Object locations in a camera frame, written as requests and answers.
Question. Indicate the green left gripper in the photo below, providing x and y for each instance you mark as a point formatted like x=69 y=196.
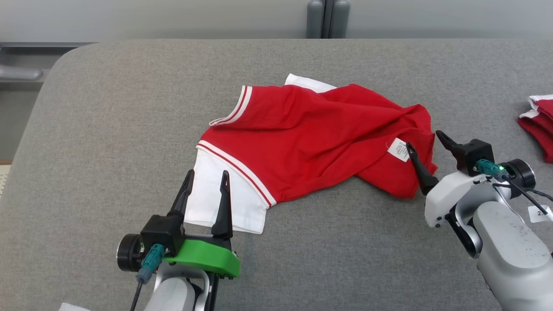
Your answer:
x=203 y=257

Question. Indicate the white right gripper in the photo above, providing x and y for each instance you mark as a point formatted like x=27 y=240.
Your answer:
x=445 y=192

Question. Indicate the red shorts white waistband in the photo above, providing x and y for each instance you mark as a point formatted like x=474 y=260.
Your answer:
x=540 y=125

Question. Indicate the red jersey shirt white trim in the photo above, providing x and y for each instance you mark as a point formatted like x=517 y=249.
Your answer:
x=311 y=138

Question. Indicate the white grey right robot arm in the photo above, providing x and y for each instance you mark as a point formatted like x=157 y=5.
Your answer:
x=505 y=246

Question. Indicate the white paper label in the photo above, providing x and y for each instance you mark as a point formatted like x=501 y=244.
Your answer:
x=540 y=214

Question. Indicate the white perforated basket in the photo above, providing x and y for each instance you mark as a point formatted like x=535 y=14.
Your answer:
x=3 y=179

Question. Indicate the grey rounded bar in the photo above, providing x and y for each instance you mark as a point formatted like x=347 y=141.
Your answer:
x=19 y=72

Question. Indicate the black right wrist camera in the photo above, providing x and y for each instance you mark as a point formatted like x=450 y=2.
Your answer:
x=475 y=155

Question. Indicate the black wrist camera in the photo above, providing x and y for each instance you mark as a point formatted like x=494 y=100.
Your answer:
x=162 y=233
x=475 y=155

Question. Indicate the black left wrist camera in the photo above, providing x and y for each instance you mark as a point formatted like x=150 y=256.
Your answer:
x=162 y=233

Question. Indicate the grey wall partition post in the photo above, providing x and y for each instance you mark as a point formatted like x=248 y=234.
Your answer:
x=328 y=19

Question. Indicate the dark grey wall rail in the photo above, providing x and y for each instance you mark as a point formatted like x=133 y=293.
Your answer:
x=39 y=44

